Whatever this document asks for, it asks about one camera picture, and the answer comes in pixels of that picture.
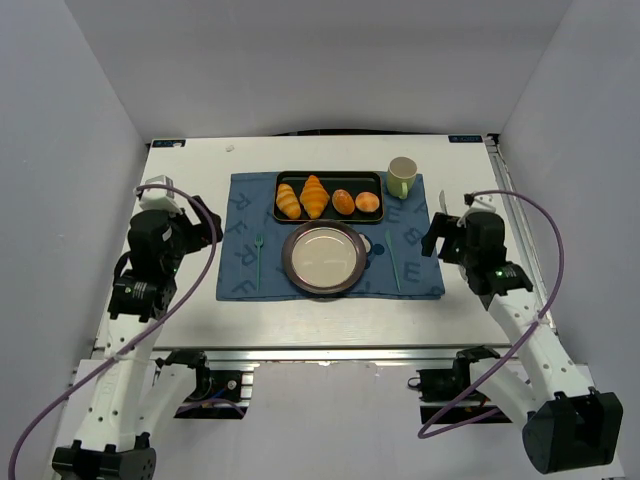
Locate metal tongs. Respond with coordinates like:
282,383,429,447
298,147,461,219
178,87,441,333
438,190,448,214

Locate light round bread roll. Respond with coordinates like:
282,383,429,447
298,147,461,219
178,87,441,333
355,191,380,214

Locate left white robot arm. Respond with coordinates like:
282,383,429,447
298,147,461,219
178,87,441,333
52,196,223,479

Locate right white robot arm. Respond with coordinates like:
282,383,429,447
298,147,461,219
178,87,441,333
422,210,623,474

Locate teal plastic fork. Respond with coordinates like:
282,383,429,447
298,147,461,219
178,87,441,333
254,233,264,291

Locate teal plastic knife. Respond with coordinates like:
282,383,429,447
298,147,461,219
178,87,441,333
384,229,402,293

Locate blue placemat with letters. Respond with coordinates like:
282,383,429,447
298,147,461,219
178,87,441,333
216,172,445,301

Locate green ceramic mug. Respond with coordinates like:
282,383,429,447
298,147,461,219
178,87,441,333
386,157,418,200

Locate left striped croissant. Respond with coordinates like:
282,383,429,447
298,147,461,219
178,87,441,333
276,183,301,220

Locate right blue table label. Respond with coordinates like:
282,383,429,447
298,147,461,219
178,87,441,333
448,135,484,144

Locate blue table label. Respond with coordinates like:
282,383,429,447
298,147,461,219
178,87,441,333
448,135,484,144
151,139,186,149

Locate black rectangular tray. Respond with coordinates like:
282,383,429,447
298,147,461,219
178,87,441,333
272,170,384,224

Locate left blue table label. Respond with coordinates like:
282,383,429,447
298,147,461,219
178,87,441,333
151,139,186,149

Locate dark glazed round bun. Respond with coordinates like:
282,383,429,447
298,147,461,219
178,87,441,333
332,189,356,216

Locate large orange croissant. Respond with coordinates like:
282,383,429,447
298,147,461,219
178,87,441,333
299,175,329,220

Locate round metal plate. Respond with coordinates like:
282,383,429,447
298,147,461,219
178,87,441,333
281,220,367,296

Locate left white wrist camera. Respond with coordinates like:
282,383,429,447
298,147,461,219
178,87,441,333
137,175,181,214

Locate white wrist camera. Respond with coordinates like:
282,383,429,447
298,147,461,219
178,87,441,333
460,193,496,223
137,175,181,214

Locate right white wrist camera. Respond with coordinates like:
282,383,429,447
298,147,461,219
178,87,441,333
460,193,496,223

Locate aluminium side rail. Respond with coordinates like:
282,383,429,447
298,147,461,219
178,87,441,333
484,133,566,306

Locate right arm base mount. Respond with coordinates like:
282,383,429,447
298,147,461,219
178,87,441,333
407,346,500,424

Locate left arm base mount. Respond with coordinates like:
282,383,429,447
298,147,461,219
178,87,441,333
155,349,248,420

